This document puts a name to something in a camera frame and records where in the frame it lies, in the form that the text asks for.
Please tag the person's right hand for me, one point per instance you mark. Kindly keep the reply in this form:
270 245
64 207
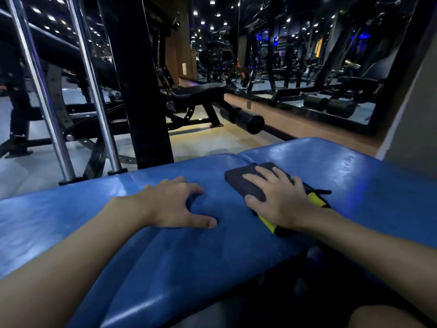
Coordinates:
286 204

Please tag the person's left hand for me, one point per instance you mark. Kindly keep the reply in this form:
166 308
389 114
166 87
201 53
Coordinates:
167 204

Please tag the grey and yellow cleaning cloth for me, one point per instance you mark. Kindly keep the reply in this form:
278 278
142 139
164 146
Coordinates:
239 177

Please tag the blue padded bench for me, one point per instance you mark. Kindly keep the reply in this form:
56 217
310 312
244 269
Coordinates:
170 263

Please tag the person's right forearm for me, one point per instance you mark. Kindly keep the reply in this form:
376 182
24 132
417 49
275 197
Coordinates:
375 245

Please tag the person's left forearm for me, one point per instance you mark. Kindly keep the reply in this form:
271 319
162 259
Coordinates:
51 280

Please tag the black foam roller pad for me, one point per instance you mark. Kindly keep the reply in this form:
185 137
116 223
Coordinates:
251 122

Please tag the black machine column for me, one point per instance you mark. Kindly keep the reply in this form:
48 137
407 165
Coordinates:
136 81

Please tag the chrome guide rod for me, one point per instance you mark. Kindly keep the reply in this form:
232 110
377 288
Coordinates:
95 92
41 88

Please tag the black gym equipment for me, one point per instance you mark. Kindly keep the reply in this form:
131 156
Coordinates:
290 64

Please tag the white wall switch plate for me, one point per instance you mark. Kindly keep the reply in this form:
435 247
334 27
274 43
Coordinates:
184 68

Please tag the black weight machine frame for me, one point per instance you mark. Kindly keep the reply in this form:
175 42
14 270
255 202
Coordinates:
20 109

